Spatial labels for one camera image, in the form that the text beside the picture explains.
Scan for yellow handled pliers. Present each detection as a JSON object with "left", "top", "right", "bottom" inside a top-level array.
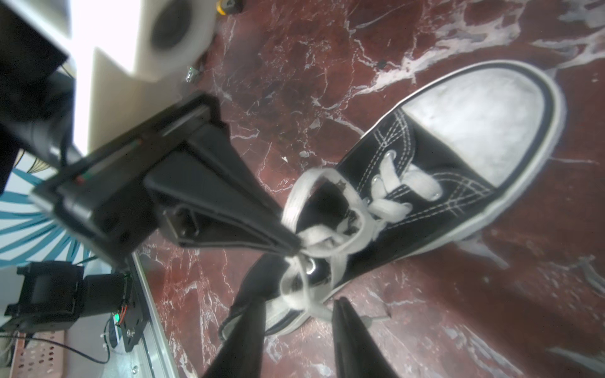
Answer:
[{"left": 216, "top": 0, "right": 245, "bottom": 16}]

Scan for black white canvas sneaker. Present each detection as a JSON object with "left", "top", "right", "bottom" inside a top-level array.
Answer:
[{"left": 218, "top": 60, "right": 567, "bottom": 340}]

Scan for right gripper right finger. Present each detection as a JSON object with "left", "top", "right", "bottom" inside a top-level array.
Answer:
[{"left": 332, "top": 297, "right": 398, "bottom": 378}]

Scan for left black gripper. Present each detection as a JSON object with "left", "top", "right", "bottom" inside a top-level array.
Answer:
[{"left": 1, "top": 1, "right": 302, "bottom": 266}]

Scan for white shoelace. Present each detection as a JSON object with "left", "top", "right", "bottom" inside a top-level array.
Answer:
[{"left": 278, "top": 150, "right": 445, "bottom": 324}]

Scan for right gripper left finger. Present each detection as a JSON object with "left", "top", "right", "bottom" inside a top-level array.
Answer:
[{"left": 203, "top": 300, "right": 266, "bottom": 378}]

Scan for pink perforated basket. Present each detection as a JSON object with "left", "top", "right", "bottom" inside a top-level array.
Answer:
[{"left": 10, "top": 339, "right": 66, "bottom": 378}]

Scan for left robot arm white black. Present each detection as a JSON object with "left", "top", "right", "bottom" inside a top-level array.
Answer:
[{"left": 1, "top": 1, "right": 301, "bottom": 349}]

